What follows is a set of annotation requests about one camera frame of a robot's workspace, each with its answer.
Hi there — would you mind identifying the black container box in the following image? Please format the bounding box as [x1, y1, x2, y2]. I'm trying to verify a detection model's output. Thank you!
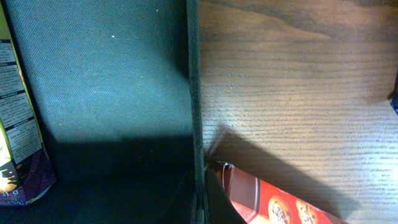
[1, 0, 197, 223]

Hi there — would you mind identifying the red Hello Panda box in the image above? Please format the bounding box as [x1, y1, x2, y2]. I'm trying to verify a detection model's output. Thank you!
[215, 161, 347, 224]

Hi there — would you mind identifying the green Pretz snack box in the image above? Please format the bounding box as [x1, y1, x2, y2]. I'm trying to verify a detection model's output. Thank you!
[1, 13, 56, 207]

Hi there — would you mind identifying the blue Dairy Milk bar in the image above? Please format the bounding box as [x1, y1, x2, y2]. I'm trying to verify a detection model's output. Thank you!
[390, 74, 398, 114]

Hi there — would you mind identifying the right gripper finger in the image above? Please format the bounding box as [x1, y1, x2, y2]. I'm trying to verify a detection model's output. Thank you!
[205, 169, 246, 224]

